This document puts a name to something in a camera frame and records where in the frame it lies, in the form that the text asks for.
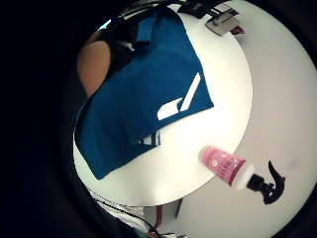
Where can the black device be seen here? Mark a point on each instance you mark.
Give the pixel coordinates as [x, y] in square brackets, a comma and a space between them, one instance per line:
[194, 8]

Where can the the person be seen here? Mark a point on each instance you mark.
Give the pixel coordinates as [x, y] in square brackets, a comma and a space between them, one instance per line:
[94, 66]

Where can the blue cloth with white print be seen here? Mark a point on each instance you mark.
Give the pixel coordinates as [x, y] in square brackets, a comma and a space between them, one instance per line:
[142, 99]

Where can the grey and black box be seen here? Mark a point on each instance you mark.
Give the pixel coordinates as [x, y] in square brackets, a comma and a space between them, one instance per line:
[223, 22]

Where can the pink spray bottle black trigger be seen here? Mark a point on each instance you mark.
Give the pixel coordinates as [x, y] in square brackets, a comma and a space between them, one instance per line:
[228, 165]

